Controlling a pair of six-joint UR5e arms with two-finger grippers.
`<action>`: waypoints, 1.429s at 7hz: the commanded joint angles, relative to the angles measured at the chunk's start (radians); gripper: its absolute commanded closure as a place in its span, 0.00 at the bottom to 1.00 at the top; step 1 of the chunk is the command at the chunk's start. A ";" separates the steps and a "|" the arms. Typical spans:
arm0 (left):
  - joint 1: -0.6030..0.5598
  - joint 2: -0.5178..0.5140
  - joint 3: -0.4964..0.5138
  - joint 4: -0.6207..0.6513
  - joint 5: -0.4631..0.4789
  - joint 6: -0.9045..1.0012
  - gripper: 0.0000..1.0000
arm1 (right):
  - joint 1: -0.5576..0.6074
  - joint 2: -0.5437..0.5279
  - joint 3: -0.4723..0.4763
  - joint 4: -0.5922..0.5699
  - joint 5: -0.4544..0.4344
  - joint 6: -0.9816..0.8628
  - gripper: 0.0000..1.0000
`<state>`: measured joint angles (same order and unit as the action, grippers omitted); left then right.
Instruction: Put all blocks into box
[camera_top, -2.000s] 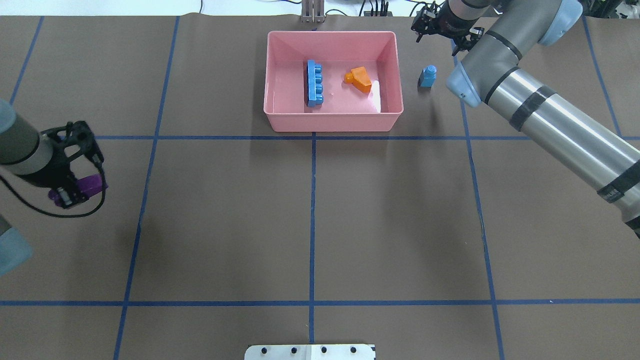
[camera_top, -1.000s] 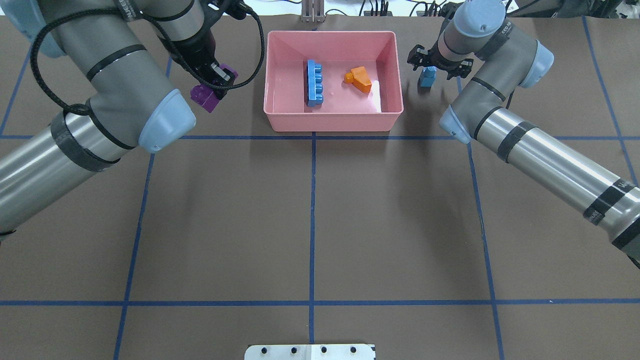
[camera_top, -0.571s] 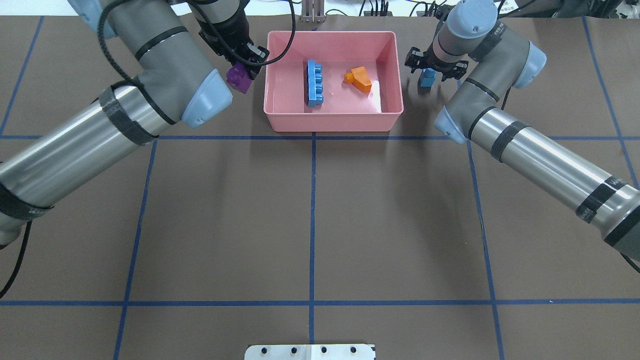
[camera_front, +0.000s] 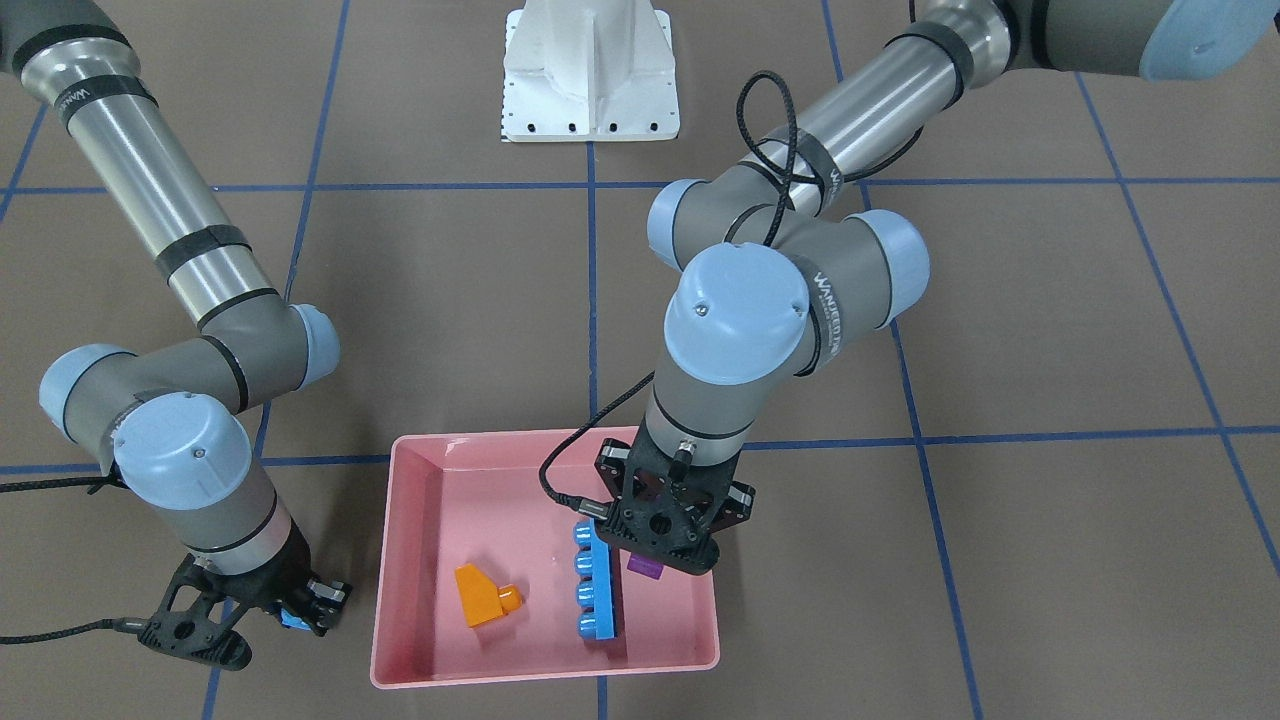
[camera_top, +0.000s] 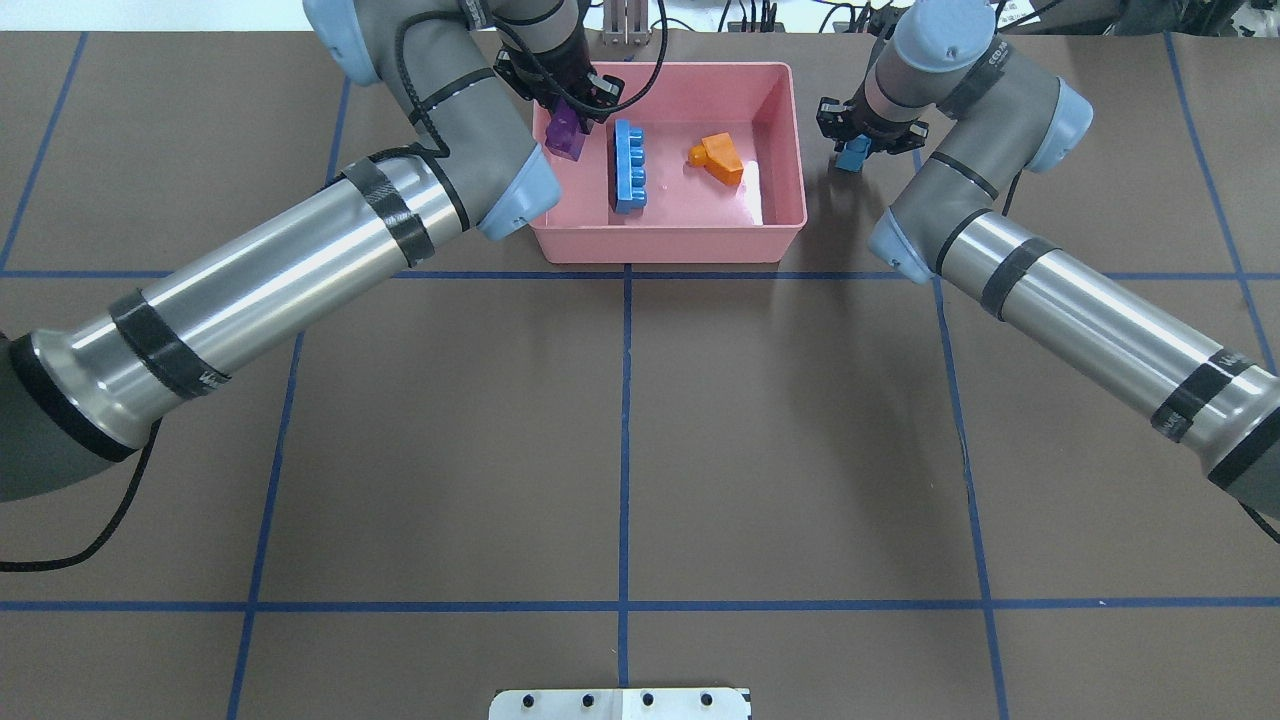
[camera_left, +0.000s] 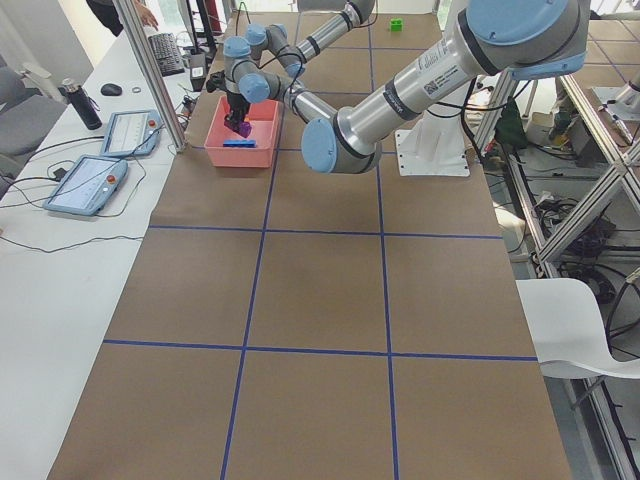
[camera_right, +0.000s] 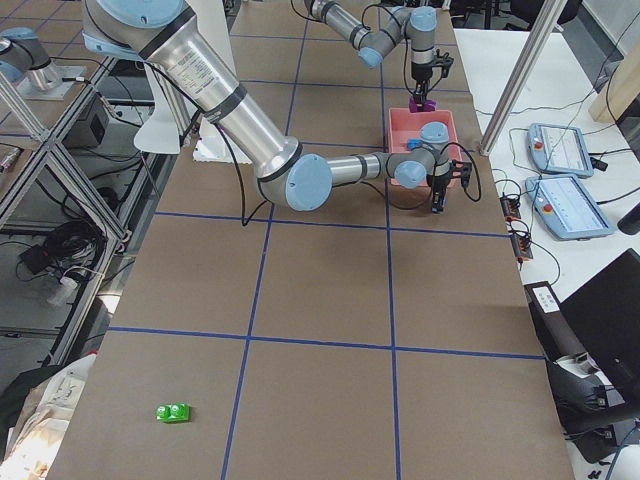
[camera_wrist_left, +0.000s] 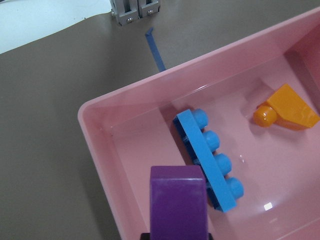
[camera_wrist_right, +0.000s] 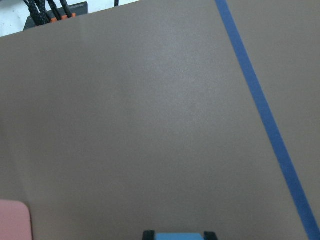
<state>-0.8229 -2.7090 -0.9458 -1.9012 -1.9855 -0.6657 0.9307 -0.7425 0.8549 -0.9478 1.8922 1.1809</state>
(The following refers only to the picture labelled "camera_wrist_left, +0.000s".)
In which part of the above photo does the purple toy block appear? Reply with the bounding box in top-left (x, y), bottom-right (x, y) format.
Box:
top-left (149, 165), bottom-right (209, 240)

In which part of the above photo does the brown paper table cover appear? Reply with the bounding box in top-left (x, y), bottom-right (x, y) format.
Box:
top-left (0, 0), bottom-right (320, 240)

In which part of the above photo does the orange sloped toy block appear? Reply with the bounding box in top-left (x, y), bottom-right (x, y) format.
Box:
top-left (253, 83), bottom-right (320, 131)

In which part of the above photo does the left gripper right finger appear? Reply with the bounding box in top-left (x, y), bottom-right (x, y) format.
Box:
top-left (208, 233), bottom-right (214, 240)

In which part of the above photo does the long blue toy block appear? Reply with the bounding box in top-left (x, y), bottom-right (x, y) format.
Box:
top-left (173, 108), bottom-right (244, 213)

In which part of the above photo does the aluminium frame post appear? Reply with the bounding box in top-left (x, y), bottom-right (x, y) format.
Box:
top-left (109, 0), bottom-right (161, 26)

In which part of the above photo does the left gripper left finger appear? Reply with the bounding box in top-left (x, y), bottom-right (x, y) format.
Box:
top-left (140, 232), bottom-right (151, 240)

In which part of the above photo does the pink plastic box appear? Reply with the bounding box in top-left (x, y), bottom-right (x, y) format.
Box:
top-left (78, 8), bottom-right (320, 240)

